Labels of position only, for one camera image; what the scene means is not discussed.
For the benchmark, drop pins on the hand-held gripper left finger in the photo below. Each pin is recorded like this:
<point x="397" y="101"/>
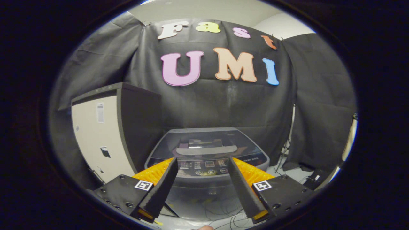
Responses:
<point x="161" y="188"/>

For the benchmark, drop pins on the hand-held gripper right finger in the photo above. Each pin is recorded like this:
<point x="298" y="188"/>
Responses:
<point x="244" y="188"/>

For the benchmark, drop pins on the grey washing machine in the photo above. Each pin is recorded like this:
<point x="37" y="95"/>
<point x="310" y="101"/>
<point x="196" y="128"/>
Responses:
<point x="204" y="198"/>

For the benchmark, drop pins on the yellow tape piece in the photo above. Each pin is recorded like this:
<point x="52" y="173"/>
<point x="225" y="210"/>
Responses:
<point x="158" y="222"/>

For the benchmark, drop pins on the black box on floor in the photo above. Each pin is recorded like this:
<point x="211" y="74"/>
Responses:
<point x="314" y="180"/>

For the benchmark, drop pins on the black backdrop cloth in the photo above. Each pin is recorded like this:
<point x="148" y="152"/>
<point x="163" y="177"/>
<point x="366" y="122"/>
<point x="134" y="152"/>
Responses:
<point x="223" y="102"/>

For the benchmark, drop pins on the beige cylinder with dark cap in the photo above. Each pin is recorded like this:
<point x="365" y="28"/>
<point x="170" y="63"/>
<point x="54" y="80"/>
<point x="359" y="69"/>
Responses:
<point x="350" y="140"/>

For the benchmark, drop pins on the beige cabinet with dark frame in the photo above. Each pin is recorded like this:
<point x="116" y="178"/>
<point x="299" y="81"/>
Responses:
<point x="92" y="137"/>

